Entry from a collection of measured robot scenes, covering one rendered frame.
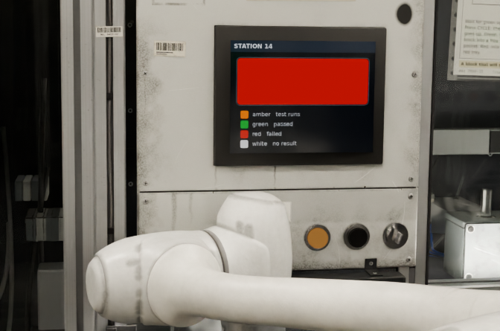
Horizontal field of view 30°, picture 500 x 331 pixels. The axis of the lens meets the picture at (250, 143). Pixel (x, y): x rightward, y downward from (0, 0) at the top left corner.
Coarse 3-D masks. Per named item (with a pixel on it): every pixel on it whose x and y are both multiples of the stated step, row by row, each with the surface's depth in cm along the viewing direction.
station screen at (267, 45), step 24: (240, 48) 131; (264, 48) 131; (288, 48) 132; (312, 48) 132; (336, 48) 133; (360, 48) 134; (240, 120) 132; (264, 120) 133; (288, 120) 133; (312, 120) 134; (336, 120) 134; (360, 120) 135; (240, 144) 133; (264, 144) 133; (288, 144) 134; (312, 144) 134; (336, 144) 135; (360, 144) 135
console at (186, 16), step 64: (192, 0) 131; (256, 0) 133; (320, 0) 134; (384, 0) 136; (192, 64) 132; (384, 64) 136; (192, 128) 133; (384, 128) 138; (192, 192) 135; (320, 192) 138; (384, 192) 139; (320, 256) 139; (384, 256) 140
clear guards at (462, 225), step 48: (480, 0) 139; (480, 48) 140; (432, 96) 140; (480, 96) 141; (432, 144) 141; (480, 144) 142; (432, 192) 142; (480, 192) 143; (432, 240) 142; (480, 240) 144; (480, 288) 145
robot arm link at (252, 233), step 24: (240, 192) 127; (264, 192) 127; (240, 216) 122; (264, 216) 122; (216, 240) 120; (240, 240) 121; (264, 240) 122; (288, 240) 125; (240, 264) 120; (264, 264) 122; (288, 264) 125
